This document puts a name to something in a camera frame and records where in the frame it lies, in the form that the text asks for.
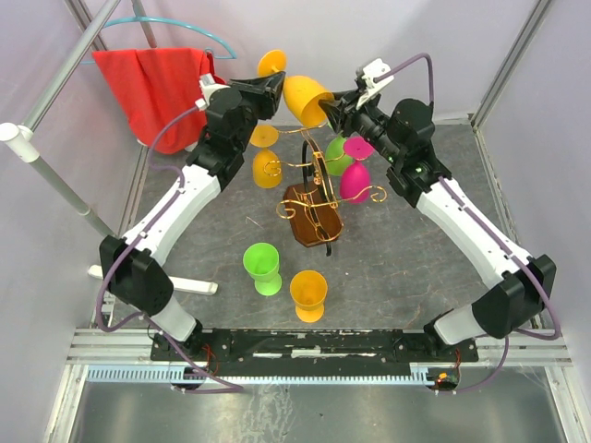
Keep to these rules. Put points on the yellow plastic wine glass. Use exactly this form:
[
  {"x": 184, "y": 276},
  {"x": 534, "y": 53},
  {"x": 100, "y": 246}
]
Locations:
[{"x": 266, "y": 168}]

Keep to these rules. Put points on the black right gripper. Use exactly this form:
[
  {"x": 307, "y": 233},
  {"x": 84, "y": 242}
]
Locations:
[{"x": 345, "y": 117}]

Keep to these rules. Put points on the pink plastic wine glass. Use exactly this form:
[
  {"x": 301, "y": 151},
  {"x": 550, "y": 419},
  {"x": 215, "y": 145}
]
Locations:
[{"x": 356, "y": 177}]

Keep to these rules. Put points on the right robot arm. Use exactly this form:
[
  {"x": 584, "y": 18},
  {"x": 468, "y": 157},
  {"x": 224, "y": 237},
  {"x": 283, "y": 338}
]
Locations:
[{"x": 519, "y": 285}]

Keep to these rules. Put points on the red cloth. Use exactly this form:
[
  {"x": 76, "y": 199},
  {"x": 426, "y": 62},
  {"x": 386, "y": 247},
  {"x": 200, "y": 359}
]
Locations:
[{"x": 153, "y": 86}]

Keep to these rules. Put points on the teal wire hanger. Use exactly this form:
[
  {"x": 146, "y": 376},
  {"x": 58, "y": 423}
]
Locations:
[{"x": 214, "y": 44}]

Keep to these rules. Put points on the green plastic wine glass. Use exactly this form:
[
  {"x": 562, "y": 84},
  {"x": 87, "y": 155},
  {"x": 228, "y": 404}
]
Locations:
[{"x": 337, "y": 161}]

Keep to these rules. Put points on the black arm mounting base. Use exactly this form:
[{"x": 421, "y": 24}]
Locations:
[{"x": 323, "y": 352}]

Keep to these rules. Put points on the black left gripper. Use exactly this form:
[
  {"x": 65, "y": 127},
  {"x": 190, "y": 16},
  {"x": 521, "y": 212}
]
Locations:
[{"x": 266, "y": 91}]

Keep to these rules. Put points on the gold wire wine glass rack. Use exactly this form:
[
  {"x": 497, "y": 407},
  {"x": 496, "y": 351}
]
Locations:
[{"x": 312, "y": 206}]

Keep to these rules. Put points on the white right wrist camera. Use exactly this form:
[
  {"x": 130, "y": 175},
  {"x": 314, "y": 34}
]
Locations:
[{"x": 371, "y": 79}]

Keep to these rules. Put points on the white drying rack stand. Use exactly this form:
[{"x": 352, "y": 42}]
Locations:
[{"x": 46, "y": 247}]

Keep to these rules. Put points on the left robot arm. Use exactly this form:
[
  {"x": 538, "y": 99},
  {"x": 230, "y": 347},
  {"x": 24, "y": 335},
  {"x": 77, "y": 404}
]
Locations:
[{"x": 132, "y": 264}]

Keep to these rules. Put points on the aluminium rail beam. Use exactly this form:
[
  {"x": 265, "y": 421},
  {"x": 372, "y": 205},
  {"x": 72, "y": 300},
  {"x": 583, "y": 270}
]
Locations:
[{"x": 133, "y": 347}]

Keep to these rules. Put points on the aluminium frame post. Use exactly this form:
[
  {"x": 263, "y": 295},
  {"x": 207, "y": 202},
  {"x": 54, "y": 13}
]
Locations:
[{"x": 511, "y": 60}]

